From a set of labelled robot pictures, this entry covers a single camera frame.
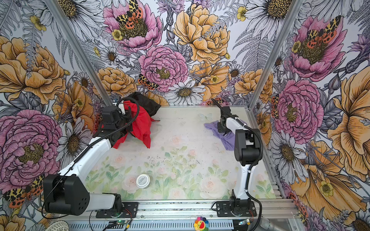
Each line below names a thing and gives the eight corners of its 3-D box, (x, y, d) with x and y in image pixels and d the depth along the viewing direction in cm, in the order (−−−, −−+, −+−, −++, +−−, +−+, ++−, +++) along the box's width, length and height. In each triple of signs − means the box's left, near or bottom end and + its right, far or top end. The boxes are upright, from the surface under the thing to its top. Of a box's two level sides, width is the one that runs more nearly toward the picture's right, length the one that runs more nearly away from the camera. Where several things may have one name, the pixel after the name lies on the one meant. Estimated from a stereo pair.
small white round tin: (138, 190, 82) (134, 185, 76) (141, 179, 86) (137, 173, 80) (150, 190, 82) (147, 185, 76) (152, 179, 87) (149, 173, 80)
